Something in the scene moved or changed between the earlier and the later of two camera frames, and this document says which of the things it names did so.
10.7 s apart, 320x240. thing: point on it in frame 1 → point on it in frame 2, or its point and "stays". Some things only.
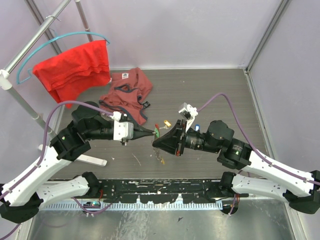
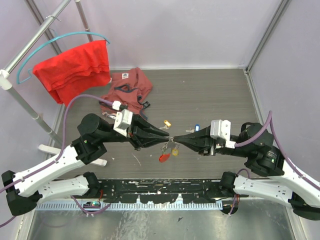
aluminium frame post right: [281, 9] stays
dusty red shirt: [128, 88] stays
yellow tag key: [167, 123] stays
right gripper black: [171, 140] → [205, 144]
